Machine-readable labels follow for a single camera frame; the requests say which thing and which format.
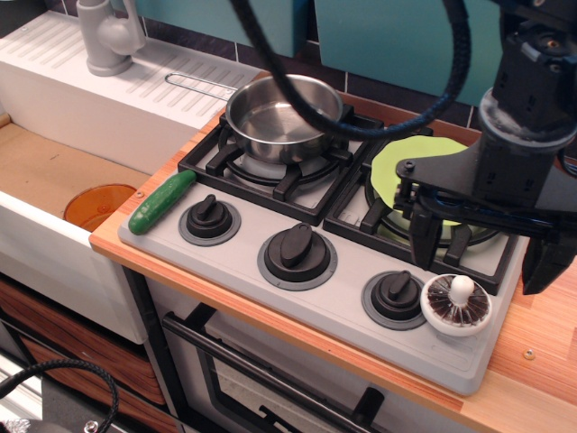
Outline black right stove knob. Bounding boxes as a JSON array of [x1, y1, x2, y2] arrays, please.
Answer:
[[362, 271, 426, 331]]

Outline black right burner grate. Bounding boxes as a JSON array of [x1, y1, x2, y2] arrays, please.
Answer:
[[323, 134, 517, 295]]

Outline white brown toy mushroom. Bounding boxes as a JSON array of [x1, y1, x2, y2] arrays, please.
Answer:
[[420, 274, 493, 337]]

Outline grey toy faucet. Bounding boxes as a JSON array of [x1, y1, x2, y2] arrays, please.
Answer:
[[77, 0, 146, 77]]

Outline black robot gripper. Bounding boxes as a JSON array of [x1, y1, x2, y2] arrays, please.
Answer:
[[394, 143, 576, 296]]

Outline toy oven door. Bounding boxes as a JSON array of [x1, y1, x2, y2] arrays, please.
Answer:
[[147, 280, 468, 432]]

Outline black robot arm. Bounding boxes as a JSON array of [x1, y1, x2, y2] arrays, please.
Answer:
[[395, 1, 576, 295]]

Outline grey toy stove top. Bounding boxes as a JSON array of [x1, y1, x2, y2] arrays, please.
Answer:
[[118, 126, 527, 395]]

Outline black stove knob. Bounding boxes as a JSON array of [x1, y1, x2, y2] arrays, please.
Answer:
[[257, 223, 338, 291], [362, 271, 426, 331], [179, 194, 242, 247]]

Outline white toy sink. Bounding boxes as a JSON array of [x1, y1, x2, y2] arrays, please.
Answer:
[[1, 12, 257, 344]]

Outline stainless steel pot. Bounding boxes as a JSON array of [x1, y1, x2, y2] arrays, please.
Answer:
[[164, 72, 329, 165]]

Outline black braided cable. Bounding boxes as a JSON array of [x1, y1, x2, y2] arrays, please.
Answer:
[[228, 0, 473, 142]]

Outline black left burner grate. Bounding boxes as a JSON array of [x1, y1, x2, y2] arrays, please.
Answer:
[[178, 115, 375, 226]]

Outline wood grain drawer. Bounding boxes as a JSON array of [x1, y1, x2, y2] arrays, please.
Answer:
[[1, 275, 179, 432]]

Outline green toy pickle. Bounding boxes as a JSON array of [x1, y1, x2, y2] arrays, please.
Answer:
[[128, 170, 197, 235]]

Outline black left stove knob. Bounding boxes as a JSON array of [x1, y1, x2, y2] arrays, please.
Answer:
[[179, 194, 242, 247]]

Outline black middle stove knob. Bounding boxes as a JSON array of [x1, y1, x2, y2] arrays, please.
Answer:
[[257, 223, 338, 291]]

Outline black oven door handle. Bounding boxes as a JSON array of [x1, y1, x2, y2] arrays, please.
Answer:
[[162, 312, 384, 432]]

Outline black burner grate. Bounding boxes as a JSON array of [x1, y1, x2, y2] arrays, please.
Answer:
[[178, 115, 375, 226], [323, 134, 517, 295]]

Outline light green plate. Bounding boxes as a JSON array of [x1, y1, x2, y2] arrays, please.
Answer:
[[370, 134, 471, 228]]

